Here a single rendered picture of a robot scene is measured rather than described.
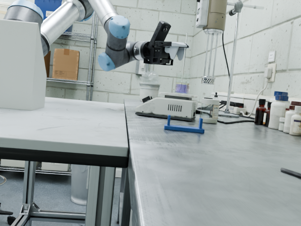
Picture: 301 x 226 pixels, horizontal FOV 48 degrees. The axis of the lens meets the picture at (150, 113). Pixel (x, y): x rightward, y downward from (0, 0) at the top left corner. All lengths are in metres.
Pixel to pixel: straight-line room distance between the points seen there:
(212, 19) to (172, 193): 1.33
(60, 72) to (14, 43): 2.25
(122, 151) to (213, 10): 1.16
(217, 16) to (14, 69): 0.94
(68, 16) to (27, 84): 0.54
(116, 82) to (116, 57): 2.30
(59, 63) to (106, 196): 2.75
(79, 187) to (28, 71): 1.90
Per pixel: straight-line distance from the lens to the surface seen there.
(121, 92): 3.60
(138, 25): 3.66
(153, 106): 1.14
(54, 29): 1.43
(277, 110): 1.20
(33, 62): 1.04
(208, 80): 1.60
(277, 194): 0.40
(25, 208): 1.86
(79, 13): 1.56
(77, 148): 0.57
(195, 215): 0.29
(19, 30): 1.06
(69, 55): 3.29
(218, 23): 1.62
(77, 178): 2.83
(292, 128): 1.08
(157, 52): 1.26
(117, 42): 1.27
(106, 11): 1.32
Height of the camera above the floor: 1.00
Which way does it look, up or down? 4 degrees down
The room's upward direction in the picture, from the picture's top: 5 degrees clockwise
